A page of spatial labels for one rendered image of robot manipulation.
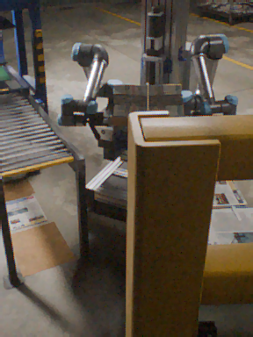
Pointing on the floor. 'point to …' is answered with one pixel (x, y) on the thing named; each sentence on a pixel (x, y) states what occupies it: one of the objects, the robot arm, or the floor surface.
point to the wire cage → (227, 9)
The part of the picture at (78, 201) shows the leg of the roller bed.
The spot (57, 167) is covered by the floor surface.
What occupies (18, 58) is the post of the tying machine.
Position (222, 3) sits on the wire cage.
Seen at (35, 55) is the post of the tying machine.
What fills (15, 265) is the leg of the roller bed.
